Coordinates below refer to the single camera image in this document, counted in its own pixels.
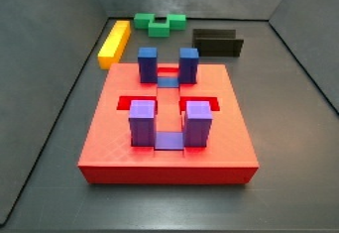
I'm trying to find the yellow rectangular bar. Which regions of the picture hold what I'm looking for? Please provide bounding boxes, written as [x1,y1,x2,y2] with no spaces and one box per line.
[97,20,130,69]

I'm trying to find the red insertion board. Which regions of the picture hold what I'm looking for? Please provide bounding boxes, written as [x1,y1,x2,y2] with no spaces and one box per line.
[78,63,257,184]

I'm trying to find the purple U-shaped block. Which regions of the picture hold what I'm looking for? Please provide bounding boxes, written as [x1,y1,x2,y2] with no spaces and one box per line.
[128,100,213,151]

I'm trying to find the dark blue U-shaped block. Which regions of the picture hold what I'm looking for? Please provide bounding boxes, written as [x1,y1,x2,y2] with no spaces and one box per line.
[137,48,198,88]

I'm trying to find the green stepped block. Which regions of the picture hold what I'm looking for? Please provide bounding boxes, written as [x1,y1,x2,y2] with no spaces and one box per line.
[133,13,186,38]

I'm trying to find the black angled bracket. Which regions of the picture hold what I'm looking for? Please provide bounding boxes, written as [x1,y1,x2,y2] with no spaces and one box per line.
[192,29,244,58]

